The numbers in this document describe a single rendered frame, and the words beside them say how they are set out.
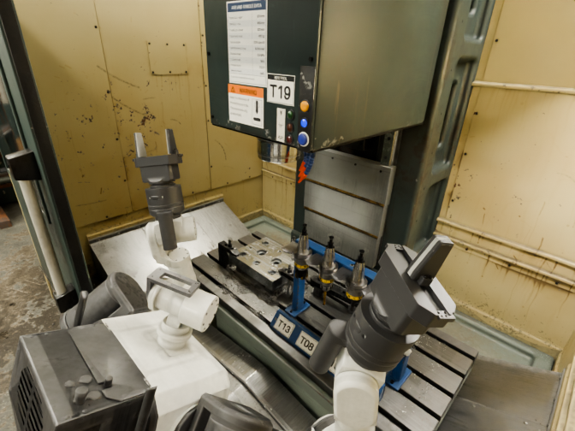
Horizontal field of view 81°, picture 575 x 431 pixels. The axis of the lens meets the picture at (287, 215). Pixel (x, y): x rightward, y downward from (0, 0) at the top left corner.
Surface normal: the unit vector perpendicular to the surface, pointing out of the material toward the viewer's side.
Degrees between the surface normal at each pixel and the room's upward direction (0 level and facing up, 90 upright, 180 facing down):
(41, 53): 90
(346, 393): 95
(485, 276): 90
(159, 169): 78
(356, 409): 95
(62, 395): 26
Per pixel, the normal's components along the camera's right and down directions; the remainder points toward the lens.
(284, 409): 0.13, -0.85
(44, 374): 0.33, -0.94
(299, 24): -0.70, 0.29
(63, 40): 0.72, 0.33
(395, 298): -0.94, -0.11
